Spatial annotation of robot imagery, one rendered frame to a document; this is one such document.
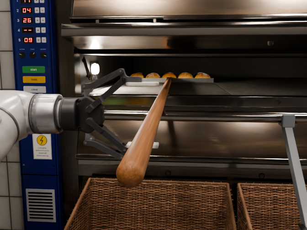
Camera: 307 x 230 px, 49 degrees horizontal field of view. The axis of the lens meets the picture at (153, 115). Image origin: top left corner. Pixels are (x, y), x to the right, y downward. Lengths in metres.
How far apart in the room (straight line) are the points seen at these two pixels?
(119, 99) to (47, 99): 0.60
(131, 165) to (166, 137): 0.98
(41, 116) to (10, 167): 0.80
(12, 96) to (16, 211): 0.88
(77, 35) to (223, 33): 0.48
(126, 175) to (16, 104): 0.45
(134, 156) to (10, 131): 0.38
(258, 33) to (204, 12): 0.23
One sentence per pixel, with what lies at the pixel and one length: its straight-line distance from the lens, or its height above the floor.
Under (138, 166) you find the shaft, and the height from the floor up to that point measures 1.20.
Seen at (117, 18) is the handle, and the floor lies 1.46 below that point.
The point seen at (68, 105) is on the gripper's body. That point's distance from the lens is 0.74.
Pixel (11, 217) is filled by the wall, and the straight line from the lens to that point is 1.61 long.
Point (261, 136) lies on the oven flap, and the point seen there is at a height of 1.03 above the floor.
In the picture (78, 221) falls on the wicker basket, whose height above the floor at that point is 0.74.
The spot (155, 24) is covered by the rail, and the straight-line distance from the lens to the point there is 1.16.
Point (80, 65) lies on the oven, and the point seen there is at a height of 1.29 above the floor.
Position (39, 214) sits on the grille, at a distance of 1.51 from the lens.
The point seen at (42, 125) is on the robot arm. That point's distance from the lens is 0.76.
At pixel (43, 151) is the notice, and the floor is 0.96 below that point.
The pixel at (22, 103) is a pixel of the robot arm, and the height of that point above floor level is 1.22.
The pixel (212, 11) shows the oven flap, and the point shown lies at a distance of 1.29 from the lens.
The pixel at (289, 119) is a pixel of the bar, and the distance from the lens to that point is 0.96.
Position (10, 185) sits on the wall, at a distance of 1.56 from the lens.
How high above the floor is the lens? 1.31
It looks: 9 degrees down
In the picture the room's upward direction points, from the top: straight up
